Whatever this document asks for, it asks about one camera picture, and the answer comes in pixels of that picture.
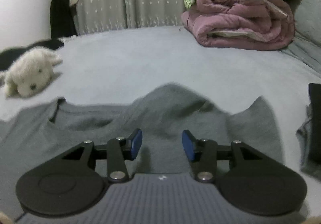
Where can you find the folded black garment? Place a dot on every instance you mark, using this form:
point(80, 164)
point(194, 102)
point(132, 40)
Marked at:
point(316, 118)

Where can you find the folded grey garment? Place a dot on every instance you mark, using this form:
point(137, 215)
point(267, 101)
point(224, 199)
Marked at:
point(304, 143)

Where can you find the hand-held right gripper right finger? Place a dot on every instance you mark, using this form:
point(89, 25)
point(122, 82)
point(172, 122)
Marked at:
point(189, 146)

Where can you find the grey quilted blanket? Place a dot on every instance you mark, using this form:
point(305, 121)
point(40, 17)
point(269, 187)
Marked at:
point(308, 13)

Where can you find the black hanging garment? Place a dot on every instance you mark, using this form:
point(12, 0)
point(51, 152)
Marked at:
point(61, 13)

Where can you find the folded pink quilt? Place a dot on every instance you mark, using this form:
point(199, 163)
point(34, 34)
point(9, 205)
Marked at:
point(238, 18)

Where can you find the black garment lying flat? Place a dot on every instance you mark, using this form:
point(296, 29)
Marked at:
point(7, 59)

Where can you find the white plush dog toy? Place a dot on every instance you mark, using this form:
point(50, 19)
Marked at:
point(30, 70)

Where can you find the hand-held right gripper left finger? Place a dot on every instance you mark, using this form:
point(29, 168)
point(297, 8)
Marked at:
point(136, 142)

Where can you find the grey t-shirt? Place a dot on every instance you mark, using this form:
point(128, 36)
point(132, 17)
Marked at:
point(163, 113)

